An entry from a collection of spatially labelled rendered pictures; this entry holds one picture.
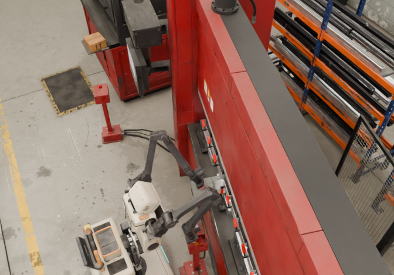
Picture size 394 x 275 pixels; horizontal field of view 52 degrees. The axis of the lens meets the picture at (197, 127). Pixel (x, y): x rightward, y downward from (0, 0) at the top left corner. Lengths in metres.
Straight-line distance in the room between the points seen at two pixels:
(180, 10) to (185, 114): 1.14
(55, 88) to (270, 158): 4.46
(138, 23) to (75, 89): 2.64
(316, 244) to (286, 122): 0.68
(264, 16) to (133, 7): 1.13
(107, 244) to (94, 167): 1.77
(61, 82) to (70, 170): 1.62
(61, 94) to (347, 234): 4.75
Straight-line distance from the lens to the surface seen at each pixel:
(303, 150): 2.03
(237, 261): 3.21
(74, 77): 6.13
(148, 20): 3.51
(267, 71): 2.42
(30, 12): 7.88
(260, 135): 2.05
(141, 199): 2.93
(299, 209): 1.83
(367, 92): 4.37
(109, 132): 5.06
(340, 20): 4.63
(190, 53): 3.44
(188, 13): 3.22
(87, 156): 5.05
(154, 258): 3.91
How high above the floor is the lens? 3.82
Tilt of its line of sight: 48 degrees down
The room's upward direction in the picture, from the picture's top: straight up
